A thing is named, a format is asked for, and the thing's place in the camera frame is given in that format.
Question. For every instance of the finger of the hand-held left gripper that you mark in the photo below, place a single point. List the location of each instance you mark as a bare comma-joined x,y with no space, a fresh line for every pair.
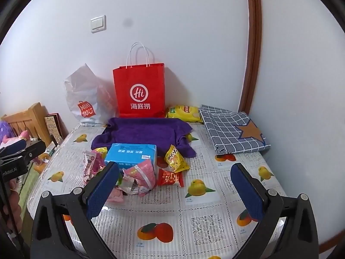
10,147
32,151

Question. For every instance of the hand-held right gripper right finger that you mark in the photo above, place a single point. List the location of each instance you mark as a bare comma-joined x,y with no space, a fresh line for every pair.
245,191

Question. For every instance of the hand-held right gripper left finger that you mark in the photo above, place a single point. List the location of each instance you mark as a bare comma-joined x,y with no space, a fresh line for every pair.
105,191

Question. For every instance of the long pink candy packet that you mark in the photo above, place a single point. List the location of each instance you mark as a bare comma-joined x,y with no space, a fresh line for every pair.
90,167

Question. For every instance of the pink white-striped snack packet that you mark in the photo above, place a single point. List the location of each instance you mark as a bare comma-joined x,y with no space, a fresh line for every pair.
142,175

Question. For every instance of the red snack packet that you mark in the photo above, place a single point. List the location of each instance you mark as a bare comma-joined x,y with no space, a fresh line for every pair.
169,178

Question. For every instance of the yellow triangular snack packet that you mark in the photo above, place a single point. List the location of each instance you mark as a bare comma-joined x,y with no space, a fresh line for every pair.
175,160

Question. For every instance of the person's left hand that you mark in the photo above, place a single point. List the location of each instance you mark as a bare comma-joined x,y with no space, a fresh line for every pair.
13,207

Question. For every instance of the pink plush toy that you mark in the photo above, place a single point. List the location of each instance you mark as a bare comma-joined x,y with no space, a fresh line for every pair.
16,138

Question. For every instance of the purple plush toy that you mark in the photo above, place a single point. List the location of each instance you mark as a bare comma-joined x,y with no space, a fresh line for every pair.
4,130

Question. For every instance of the patterned book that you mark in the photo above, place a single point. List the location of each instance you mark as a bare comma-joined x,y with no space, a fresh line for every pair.
54,129

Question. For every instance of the blue tissue pack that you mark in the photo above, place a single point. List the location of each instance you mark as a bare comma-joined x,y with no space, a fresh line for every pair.
129,153

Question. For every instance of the fruit print tablecloth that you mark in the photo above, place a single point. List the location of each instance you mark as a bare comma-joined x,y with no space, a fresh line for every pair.
188,207

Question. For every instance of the grey checked cloth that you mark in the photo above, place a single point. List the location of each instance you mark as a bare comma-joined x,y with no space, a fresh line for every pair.
229,129

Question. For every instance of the purple towel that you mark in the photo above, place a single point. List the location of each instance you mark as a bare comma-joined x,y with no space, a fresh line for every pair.
140,132

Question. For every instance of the white plastic bag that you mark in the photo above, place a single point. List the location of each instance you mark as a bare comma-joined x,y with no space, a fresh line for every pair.
80,91

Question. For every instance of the yellow chips bag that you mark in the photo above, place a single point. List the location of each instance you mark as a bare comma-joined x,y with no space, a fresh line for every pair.
183,113

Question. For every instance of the red paper bag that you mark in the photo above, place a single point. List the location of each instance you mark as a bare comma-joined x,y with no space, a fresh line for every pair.
140,86

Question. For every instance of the white light switch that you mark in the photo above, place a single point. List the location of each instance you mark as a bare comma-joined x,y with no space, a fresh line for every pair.
97,23

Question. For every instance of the brown wooden door frame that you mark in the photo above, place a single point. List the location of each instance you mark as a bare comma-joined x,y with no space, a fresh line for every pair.
253,45

